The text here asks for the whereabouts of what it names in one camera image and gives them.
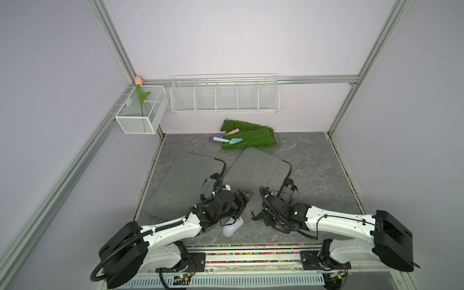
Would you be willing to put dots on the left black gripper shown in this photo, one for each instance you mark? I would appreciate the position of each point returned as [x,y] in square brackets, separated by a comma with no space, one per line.
[241,203]

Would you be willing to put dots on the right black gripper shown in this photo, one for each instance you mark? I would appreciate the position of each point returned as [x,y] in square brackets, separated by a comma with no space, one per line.
[266,220]

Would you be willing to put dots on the grey laptop bag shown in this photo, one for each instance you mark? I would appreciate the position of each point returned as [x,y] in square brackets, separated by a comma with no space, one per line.
[189,177]
[254,169]

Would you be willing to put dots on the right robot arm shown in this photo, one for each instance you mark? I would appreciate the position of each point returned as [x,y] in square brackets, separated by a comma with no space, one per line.
[369,238]

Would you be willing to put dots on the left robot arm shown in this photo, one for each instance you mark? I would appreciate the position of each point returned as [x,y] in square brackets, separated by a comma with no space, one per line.
[136,248]

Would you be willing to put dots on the white computer mouse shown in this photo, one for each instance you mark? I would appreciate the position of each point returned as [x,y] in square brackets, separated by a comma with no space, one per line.
[231,226]

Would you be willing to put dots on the teal garden trowel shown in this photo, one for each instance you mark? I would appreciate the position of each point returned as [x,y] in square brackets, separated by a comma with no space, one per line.
[233,141]

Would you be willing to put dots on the purple pink garden trowel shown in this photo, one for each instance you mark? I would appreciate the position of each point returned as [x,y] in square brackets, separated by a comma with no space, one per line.
[222,135]

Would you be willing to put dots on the green artificial grass mat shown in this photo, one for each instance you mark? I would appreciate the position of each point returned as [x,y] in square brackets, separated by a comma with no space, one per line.
[252,135]

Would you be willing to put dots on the small white mesh basket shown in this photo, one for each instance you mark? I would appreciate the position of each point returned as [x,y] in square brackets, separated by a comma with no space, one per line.
[129,115]

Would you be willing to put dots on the pink artificial tulip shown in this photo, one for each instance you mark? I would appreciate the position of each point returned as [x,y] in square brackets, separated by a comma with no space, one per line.
[141,96]

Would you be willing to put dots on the aluminium front rail frame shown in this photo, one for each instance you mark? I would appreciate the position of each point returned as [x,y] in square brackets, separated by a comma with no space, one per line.
[284,259]

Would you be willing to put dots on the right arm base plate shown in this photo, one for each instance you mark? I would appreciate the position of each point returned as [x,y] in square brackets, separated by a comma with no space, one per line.
[312,261]

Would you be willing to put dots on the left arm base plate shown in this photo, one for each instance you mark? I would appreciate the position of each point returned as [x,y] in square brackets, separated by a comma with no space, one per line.
[196,262]

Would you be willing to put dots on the white vented cable duct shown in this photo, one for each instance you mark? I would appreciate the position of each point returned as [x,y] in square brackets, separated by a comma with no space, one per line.
[210,281]

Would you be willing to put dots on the long white wire basket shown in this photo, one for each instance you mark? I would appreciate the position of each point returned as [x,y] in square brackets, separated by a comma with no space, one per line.
[224,98]

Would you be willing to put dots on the aluminium wall rail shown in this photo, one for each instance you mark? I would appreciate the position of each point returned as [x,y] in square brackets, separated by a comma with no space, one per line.
[253,78]

